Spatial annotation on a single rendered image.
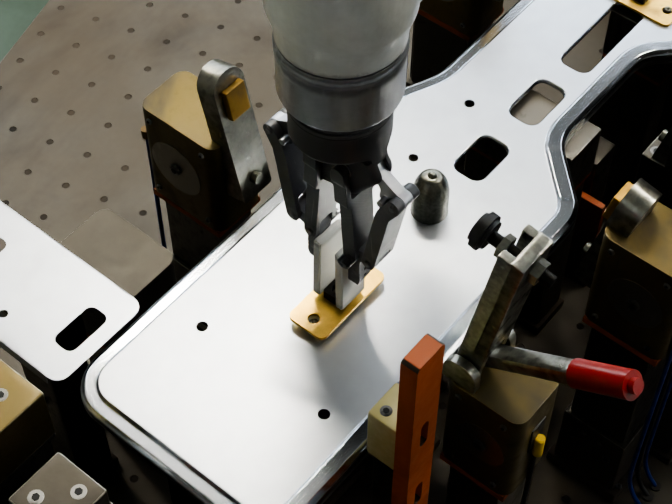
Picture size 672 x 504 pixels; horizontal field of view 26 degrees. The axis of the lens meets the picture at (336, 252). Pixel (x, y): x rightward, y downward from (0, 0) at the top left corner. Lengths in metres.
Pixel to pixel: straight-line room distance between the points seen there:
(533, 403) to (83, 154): 0.78
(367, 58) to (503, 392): 0.31
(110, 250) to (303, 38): 0.43
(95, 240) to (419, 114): 0.31
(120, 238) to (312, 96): 0.38
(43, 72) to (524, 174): 0.73
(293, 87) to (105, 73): 0.86
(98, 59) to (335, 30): 0.95
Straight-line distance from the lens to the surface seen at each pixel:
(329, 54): 0.91
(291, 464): 1.13
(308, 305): 1.19
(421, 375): 0.95
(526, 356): 1.07
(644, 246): 1.18
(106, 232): 1.29
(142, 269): 1.26
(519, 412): 1.10
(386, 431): 1.08
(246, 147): 1.27
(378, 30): 0.90
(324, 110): 0.96
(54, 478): 1.05
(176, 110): 1.29
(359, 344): 1.18
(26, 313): 1.23
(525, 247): 0.98
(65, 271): 1.25
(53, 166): 1.72
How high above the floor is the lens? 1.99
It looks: 53 degrees down
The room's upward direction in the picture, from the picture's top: straight up
